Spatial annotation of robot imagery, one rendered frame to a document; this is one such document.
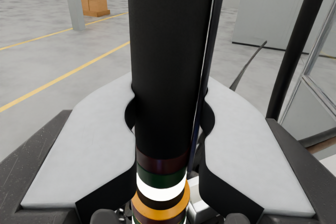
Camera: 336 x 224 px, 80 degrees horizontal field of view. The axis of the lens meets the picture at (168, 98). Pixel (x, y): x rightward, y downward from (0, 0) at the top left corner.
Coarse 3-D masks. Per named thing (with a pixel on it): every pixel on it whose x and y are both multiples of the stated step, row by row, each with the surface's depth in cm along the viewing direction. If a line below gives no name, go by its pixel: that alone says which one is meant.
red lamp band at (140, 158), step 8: (136, 152) 12; (184, 152) 11; (144, 160) 11; (152, 160) 11; (160, 160) 11; (168, 160) 11; (176, 160) 11; (184, 160) 12; (144, 168) 11; (152, 168) 11; (160, 168) 11; (168, 168) 11; (176, 168) 11
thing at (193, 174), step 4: (200, 144) 36; (196, 148) 35; (200, 148) 36; (196, 152) 35; (200, 152) 37; (196, 156) 36; (200, 156) 37; (196, 160) 36; (196, 164) 37; (192, 168) 36; (196, 168) 37; (188, 172) 35; (192, 172) 37; (196, 172) 39; (188, 176) 35; (192, 176) 37
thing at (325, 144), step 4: (324, 140) 24; (328, 140) 24; (332, 140) 24; (316, 144) 23; (320, 144) 24; (324, 144) 24; (328, 144) 24; (332, 144) 25; (308, 148) 23; (312, 148) 23; (316, 148) 23; (320, 148) 23; (324, 148) 24; (312, 152) 23
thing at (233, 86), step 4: (264, 44) 36; (260, 48) 36; (256, 52) 36; (252, 56) 36; (248, 60) 37; (248, 64) 38; (244, 68) 36; (240, 72) 36; (240, 76) 40; (236, 80) 37; (232, 84) 36; (236, 84) 43; (232, 88) 39; (200, 136) 35; (204, 136) 37; (200, 140) 36; (196, 144) 37
